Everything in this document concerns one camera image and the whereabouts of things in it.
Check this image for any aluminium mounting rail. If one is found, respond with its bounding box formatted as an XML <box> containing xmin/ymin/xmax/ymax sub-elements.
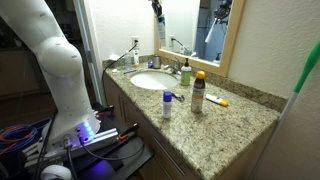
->
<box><xmin>22</xmin><ymin>127</ymin><xmax>120</xmax><ymax>168</ymax></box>

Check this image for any white bottle with blue cap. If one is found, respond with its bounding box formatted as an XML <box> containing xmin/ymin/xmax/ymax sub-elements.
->
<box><xmin>162</xmin><ymin>91</ymin><xmax>173</xmax><ymax>120</ymax></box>

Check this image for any bronze spray can orange cap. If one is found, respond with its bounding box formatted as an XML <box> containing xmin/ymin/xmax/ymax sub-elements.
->
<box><xmin>190</xmin><ymin>70</ymin><xmax>207</xmax><ymax>114</ymax></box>

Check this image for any white round object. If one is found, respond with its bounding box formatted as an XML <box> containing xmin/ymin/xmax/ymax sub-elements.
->
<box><xmin>39</xmin><ymin>164</ymin><xmax>73</xmax><ymax>180</ymax></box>

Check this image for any white and blue tube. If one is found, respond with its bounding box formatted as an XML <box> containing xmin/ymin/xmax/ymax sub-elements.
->
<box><xmin>156</xmin><ymin>15</ymin><xmax>167</xmax><ymax>48</ymax></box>

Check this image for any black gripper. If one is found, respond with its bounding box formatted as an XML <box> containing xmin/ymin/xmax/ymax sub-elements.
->
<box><xmin>151</xmin><ymin>0</ymin><xmax>165</xmax><ymax>21</ymax></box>

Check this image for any dark blue clip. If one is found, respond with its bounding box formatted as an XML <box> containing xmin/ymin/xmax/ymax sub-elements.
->
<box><xmin>171</xmin><ymin>93</ymin><xmax>186</xmax><ymax>103</ymax></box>

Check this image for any white tube with orange cap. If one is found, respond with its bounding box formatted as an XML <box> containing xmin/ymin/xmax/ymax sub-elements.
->
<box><xmin>205</xmin><ymin>93</ymin><xmax>230</xmax><ymax>108</ymax></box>

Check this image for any stainless steel cup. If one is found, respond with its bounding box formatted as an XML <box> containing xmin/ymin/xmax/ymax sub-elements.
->
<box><xmin>152</xmin><ymin>54</ymin><xmax>162</xmax><ymax>70</ymax></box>

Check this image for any black robot platform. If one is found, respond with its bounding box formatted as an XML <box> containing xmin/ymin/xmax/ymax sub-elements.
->
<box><xmin>64</xmin><ymin>102</ymin><xmax>155</xmax><ymax>180</ymax></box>

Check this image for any wood framed mirror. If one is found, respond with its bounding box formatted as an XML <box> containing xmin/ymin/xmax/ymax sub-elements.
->
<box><xmin>153</xmin><ymin>0</ymin><xmax>248</xmax><ymax>78</ymax></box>

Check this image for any white door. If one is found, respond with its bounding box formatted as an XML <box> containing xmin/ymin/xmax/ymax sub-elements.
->
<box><xmin>73</xmin><ymin>0</ymin><xmax>105</xmax><ymax>105</ymax></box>

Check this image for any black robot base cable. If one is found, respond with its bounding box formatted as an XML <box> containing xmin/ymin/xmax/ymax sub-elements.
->
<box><xmin>61</xmin><ymin>134</ymin><xmax>80</xmax><ymax>180</ymax></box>
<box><xmin>77</xmin><ymin>134</ymin><xmax>146</xmax><ymax>162</ymax></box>

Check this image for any green soap pump bottle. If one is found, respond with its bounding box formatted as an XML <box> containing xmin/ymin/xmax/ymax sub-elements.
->
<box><xmin>180</xmin><ymin>57</ymin><xmax>193</xmax><ymax>87</ymax></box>

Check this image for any white wall outlet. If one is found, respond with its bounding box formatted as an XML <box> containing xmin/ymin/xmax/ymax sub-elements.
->
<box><xmin>131</xmin><ymin>35</ymin><xmax>140</xmax><ymax>48</ymax></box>

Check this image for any black power cable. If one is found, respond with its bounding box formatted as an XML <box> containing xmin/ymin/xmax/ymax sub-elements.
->
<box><xmin>101</xmin><ymin>42</ymin><xmax>139</xmax><ymax>108</ymax></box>

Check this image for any white oval sink basin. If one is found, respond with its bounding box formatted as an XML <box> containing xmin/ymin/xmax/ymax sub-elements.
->
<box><xmin>129</xmin><ymin>70</ymin><xmax>179</xmax><ymax>91</ymax></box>

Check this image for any green and white mop handle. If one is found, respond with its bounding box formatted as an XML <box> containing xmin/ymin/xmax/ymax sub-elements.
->
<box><xmin>252</xmin><ymin>39</ymin><xmax>320</xmax><ymax>180</ymax></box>

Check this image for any beige vanity cabinet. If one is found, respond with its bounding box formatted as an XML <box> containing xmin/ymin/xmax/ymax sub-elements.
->
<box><xmin>103</xmin><ymin>71</ymin><xmax>279</xmax><ymax>180</ymax></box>

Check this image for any small white upright bottle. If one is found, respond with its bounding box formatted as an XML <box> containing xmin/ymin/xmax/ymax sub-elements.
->
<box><xmin>132</xmin><ymin>49</ymin><xmax>140</xmax><ymax>68</ymax></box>

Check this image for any red and blue cable bundle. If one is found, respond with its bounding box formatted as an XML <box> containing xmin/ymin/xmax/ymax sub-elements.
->
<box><xmin>0</xmin><ymin>118</ymin><xmax>46</xmax><ymax>157</ymax></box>

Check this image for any black orange clamp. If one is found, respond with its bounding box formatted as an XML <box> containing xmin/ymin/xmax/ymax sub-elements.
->
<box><xmin>95</xmin><ymin>104</ymin><xmax>116</xmax><ymax>118</ymax></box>
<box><xmin>117</xmin><ymin>122</ymin><xmax>140</xmax><ymax>141</ymax></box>

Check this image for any chrome sink faucet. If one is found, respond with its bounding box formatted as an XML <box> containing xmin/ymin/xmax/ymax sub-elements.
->
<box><xmin>163</xmin><ymin>56</ymin><xmax>183</xmax><ymax>75</ymax></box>

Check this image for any metal cabinet handle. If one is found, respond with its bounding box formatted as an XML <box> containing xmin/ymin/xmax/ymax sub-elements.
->
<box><xmin>117</xmin><ymin>94</ymin><xmax>128</xmax><ymax>124</ymax></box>
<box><xmin>152</xmin><ymin>135</ymin><xmax>187</xmax><ymax>177</ymax></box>

